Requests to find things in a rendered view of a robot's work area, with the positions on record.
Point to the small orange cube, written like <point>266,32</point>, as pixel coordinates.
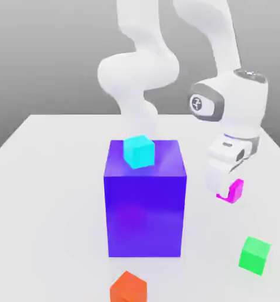
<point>128,290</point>

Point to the small cyan cube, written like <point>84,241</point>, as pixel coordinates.
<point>140,153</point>

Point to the small magenta cube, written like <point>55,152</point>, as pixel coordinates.
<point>236,192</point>

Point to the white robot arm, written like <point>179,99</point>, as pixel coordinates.
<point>140,70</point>

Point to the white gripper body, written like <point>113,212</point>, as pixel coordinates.
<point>217,177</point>

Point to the small green cube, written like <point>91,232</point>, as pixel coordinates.
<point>253,257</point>

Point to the large purple box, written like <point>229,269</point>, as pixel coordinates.
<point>144,212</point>

